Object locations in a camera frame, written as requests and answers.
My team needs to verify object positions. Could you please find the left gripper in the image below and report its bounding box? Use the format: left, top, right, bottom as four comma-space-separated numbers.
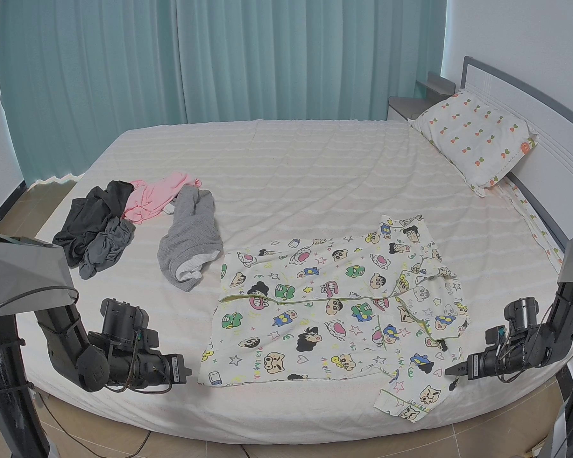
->
139, 352, 195, 385

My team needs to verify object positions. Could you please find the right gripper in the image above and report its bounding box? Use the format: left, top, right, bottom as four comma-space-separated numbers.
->
464, 349, 503, 381

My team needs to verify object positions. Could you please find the white printed pyjama top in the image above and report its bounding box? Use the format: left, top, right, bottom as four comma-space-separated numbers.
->
198, 214, 471, 421

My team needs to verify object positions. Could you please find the grey garment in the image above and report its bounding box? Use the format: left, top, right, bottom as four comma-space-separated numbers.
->
157, 185, 224, 293

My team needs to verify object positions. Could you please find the black garment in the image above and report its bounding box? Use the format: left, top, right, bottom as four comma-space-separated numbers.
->
53, 179, 137, 281

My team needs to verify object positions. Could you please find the pink garment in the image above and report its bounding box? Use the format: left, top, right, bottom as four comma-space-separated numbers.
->
123, 171, 202, 226

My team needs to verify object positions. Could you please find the white printed pillow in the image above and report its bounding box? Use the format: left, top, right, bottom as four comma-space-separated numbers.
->
407, 89, 540, 198

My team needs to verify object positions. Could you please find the bed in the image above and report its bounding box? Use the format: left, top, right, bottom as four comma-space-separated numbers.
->
17, 55, 573, 443

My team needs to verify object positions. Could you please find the grey bedside table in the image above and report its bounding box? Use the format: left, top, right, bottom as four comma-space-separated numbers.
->
388, 72, 457, 123

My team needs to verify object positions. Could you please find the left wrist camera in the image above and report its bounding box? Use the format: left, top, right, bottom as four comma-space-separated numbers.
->
136, 327, 161, 353

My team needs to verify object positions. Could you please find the black cable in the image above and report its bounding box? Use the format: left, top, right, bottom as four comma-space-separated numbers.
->
32, 389, 152, 458

